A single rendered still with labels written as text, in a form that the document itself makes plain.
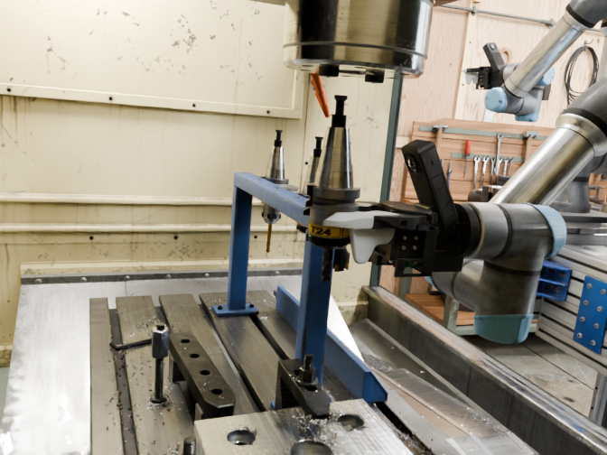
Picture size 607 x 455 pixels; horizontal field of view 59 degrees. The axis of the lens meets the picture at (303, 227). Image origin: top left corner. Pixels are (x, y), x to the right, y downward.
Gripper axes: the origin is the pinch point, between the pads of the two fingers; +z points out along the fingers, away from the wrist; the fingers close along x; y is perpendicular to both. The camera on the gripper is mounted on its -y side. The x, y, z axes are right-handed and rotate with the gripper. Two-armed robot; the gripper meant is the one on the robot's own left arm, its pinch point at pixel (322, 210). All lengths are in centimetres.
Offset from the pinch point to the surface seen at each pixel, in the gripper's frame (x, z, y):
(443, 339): 54, -64, 44
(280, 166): 52, -13, 0
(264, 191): 37.8, -5.0, 3.5
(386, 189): 100, -68, 10
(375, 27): -7.8, 0.0, -19.4
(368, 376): 14.9, -18.0, 30.3
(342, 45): -6.4, 2.6, -17.5
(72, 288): 98, 29, 41
